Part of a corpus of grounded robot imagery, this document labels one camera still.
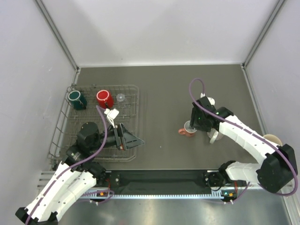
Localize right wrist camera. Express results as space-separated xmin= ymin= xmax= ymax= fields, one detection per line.
xmin=200 ymin=93 xmax=215 ymax=105

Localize grey wire dish rack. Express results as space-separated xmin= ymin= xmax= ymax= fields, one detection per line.
xmin=48 ymin=84 xmax=139 ymax=164

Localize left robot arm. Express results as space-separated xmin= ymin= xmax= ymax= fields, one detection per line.
xmin=15 ymin=122 xmax=145 ymax=225

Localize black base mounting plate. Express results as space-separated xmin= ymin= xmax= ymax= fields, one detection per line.
xmin=79 ymin=169 xmax=249 ymax=195

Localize clear plastic cup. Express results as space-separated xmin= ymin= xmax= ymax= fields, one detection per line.
xmin=116 ymin=93 xmax=126 ymax=103

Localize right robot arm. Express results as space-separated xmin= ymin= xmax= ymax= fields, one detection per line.
xmin=190 ymin=96 xmax=298 ymax=193

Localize dark green mug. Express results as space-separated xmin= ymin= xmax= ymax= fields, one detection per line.
xmin=68 ymin=90 xmax=87 ymax=110

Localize small pink mug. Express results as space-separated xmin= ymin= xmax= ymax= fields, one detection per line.
xmin=178 ymin=120 xmax=197 ymax=137

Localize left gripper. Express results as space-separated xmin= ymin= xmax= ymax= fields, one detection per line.
xmin=90 ymin=122 xmax=145 ymax=150

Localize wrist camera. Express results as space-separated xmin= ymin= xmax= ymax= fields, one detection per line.
xmin=104 ymin=108 xmax=119 ymax=128
xmin=200 ymin=93 xmax=215 ymax=105

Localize red mug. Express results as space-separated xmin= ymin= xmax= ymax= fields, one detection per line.
xmin=96 ymin=90 xmax=114 ymax=109

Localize beige patterned mug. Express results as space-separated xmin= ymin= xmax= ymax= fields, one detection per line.
xmin=263 ymin=134 xmax=283 ymax=146

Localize aluminium frame rail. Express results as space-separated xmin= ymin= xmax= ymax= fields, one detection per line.
xmin=37 ymin=170 xmax=293 ymax=200

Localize white mug orange inside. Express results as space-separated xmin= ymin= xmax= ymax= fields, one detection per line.
xmin=207 ymin=129 xmax=223 ymax=144

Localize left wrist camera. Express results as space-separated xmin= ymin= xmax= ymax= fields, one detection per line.
xmin=104 ymin=108 xmax=119 ymax=128

